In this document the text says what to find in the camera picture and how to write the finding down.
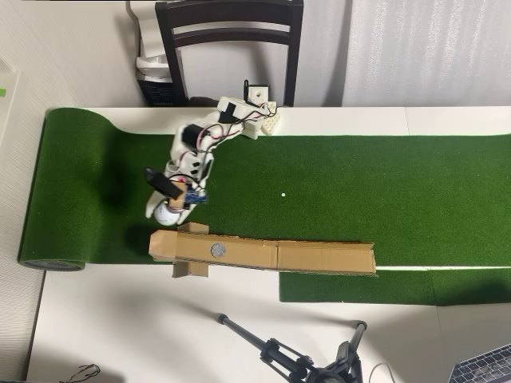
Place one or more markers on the brown cardboard ramp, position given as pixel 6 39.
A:
pixel 319 257

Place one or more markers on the black table clamp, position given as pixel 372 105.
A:
pixel 246 89

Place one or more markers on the dark wooden chair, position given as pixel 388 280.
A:
pixel 227 40

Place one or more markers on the long green turf mat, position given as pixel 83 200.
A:
pixel 359 179

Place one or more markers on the white golf ball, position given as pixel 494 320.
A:
pixel 165 217

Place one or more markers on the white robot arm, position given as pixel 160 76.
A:
pixel 177 149

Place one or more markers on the black tripod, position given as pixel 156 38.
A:
pixel 279 355

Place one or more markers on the round gray mark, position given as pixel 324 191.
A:
pixel 218 250

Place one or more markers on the white foam packaging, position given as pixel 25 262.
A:
pixel 145 36

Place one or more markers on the black printed box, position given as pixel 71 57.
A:
pixel 157 93

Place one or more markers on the gray laptop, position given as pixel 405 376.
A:
pixel 487 367

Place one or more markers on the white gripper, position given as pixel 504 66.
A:
pixel 152 206

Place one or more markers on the white curtain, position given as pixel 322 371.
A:
pixel 419 52

